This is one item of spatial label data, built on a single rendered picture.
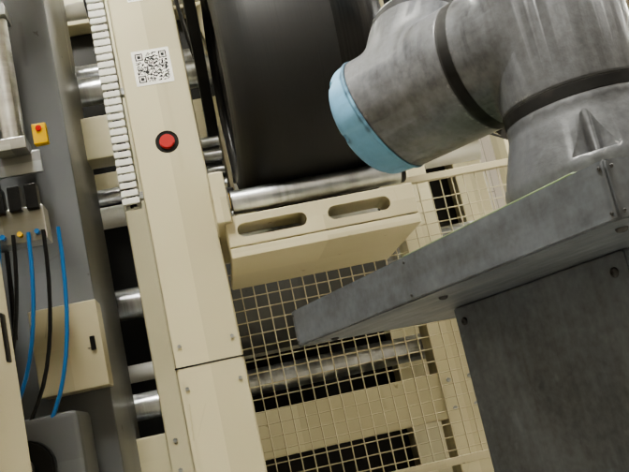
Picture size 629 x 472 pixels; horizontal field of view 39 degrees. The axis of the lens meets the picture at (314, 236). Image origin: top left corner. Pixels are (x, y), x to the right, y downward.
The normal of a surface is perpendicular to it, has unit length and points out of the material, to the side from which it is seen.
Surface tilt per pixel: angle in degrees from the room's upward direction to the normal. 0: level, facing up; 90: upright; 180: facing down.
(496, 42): 100
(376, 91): 89
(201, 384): 90
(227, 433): 90
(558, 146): 72
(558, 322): 90
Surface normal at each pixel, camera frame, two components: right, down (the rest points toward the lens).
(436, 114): -0.36, 0.63
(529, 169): -0.89, -0.21
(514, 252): -0.89, 0.11
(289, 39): 0.12, -0.04
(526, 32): -0.62, 0.00
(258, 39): -0.14, -0.02
